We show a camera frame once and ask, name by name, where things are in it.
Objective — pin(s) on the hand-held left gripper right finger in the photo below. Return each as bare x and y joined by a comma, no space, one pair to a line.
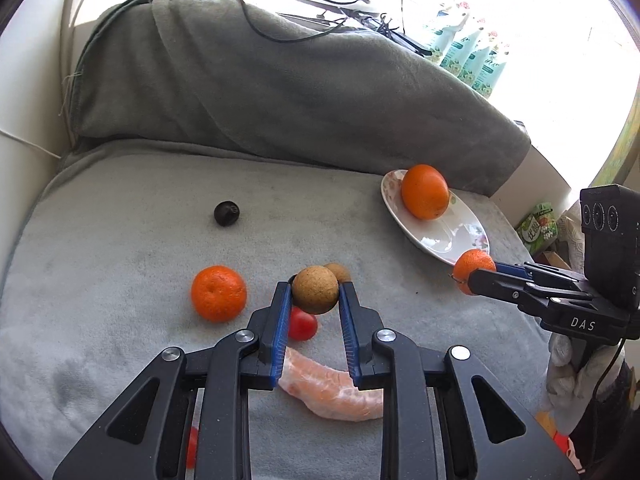
348,340

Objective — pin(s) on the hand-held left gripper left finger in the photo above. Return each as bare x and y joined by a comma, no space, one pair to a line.
283,330

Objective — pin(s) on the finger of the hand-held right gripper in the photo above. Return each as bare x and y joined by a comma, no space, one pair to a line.
510,290
515,269

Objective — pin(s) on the red cherry tomato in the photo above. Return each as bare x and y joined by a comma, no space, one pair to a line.
304,327
192,447

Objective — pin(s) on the orange tangerine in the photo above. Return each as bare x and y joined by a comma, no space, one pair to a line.
218,294
470,264

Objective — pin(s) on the brown longan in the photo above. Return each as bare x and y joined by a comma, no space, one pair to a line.
341,271
314,289

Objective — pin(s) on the plastic-wrapped carrot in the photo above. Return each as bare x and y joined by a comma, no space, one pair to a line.
325,390

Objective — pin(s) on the floral white plate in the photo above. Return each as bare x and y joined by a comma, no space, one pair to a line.
440,240

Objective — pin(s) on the person's right forearm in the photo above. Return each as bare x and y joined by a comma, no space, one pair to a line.
615,410

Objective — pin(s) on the person's right hand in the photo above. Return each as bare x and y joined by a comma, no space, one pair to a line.
562,385

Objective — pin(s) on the cardboard box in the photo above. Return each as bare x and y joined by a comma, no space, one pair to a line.
555,259

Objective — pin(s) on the white lace cloth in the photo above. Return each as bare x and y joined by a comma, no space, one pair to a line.
573,235

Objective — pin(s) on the large orange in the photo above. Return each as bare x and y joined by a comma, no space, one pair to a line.
425,192

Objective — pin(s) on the dark round fruit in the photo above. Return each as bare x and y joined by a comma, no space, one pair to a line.
226,213

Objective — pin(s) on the grey fleece seat cover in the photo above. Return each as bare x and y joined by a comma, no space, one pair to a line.
125,240

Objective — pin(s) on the black tripod clamp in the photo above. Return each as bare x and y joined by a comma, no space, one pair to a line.
400,37

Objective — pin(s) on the cream sofa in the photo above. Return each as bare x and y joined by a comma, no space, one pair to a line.
30,185

